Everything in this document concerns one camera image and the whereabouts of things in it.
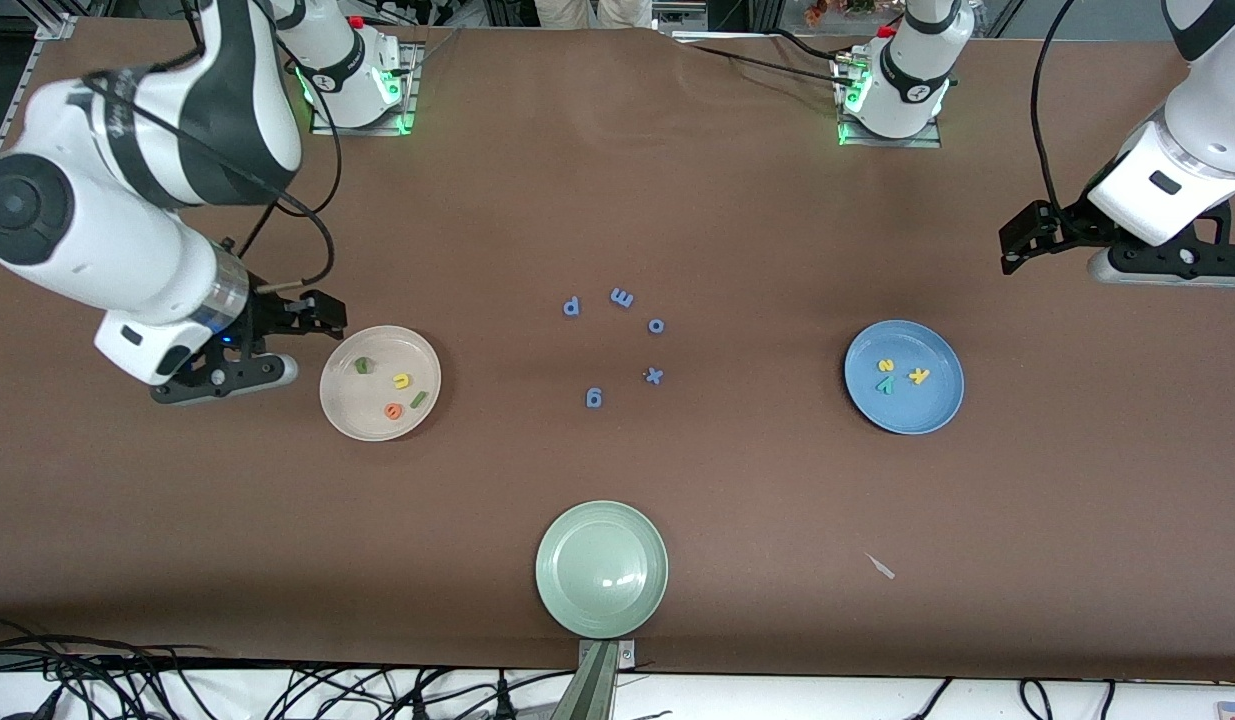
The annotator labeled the beige plate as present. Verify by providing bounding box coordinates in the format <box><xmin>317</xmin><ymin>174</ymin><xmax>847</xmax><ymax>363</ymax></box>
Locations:
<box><xmin>320</xmin><ymin>325</ymin><xmax>442</xmax><ymax>442</ymax></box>

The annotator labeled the blue plate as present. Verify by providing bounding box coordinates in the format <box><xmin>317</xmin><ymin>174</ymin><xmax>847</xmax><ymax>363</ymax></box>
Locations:
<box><xmin>844</xmin><ymin>320</ymin><xmax>966</xmax><ymax>436</ymax></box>

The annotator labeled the brown table cover mat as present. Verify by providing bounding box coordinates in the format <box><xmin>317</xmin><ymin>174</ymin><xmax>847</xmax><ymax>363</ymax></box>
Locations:
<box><xmin>0</xmin><ymin>18</ymin><xmax>1235</xmax><ymax>683</ymax></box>

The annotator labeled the green plate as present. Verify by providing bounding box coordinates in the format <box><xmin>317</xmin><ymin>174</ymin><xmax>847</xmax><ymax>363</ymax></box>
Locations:
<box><xmin>535</xmin><ymin>500</ymin><xmax>670</xmax><ymax>639</ymax></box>

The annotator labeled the person in beige trousers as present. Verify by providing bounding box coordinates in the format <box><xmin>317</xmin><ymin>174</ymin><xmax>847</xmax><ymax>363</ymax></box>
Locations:
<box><xmin>535</xmin><ymin>0</ymin><xmax>656</xmax><ymax>29</ymax></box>

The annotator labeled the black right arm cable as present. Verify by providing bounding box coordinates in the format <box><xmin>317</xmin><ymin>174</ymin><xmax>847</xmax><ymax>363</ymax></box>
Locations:
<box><xmin>82</xmin><ymin>0</ymin><xmax>343</xmax><ymax>296</ymax></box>

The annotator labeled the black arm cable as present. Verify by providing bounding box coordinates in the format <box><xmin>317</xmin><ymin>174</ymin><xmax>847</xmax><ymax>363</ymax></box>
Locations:
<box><xmin>82</xmin><ymin>0</ymin><xmax>343</xmax><ymax>296</ymax></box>
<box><xmin>1032</xmin><ymin>0</ymin><xmax>1083</xmax><ymax>211</ymax></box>

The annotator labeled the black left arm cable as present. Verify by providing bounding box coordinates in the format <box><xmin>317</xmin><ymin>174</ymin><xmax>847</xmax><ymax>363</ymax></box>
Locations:
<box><xmin>1032</xmin><ymin>0</ymin><xmax>1083</xmax><ymax>211</ymax></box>

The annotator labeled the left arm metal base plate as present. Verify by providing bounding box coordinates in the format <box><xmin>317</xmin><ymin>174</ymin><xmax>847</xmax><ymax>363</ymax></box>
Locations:
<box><xmin>837</xmin><ymin>55</ymin><xmax>943</xmax><ymax>149</ymax></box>

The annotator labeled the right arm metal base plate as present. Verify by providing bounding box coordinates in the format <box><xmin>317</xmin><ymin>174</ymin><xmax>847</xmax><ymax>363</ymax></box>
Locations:
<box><xmin>310</xmin><ymin>42</ymin><xmax>421</xmax><ymax>137</ymax></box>

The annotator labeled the short black table cable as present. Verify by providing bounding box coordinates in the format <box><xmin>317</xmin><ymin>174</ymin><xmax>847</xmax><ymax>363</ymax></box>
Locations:
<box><xmin>772</xmin><ymin>28</ymin><xmax>850</xmax><ymax>63</ymax></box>

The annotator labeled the long black table cable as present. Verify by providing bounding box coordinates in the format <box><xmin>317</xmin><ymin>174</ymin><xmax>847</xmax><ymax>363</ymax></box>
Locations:
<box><xmin>689</xmin><ymin>42</ymin><xmax>846</xmax><ymax>83</ymax></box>

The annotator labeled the aluminium frame profile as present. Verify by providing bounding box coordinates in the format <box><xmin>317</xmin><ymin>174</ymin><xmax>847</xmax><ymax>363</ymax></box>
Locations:
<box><xmin>0</xmin><ymin>0</ymin><xmax>78</xmax><ymax>151</ymax></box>

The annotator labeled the grey camera mount pole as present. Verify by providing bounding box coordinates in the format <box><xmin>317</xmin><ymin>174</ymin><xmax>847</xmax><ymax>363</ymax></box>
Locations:
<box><xmin>549</xmin><ymin>642</ymin><xmax>620</xmax><ymax>720</ymax></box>

